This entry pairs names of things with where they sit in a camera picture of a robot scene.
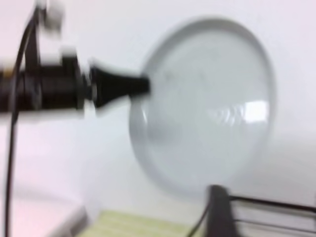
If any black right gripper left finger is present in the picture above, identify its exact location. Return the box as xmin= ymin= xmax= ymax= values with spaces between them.
xmin=87 ymin=63 xmax=151 ymax=109

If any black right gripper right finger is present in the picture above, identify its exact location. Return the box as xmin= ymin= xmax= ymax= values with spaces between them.
xmin=206 ymin=185 xmax=239 ymax=237

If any black cable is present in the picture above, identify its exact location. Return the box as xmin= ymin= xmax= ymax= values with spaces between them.
xmin=6 ymin=14 xmax=40 ymax=237

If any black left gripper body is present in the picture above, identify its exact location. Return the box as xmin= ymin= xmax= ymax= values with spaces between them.
xmin=37 ymin=45 xmax=99 ymax=116

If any grey round plate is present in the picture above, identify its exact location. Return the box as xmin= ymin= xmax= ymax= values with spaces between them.
xmin=129 ymin=17 xmax=276 ymax=199

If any black wire dish rack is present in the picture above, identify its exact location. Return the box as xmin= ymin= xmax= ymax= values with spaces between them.
xmin=229 ymin=195 xmax=316 ymax=235

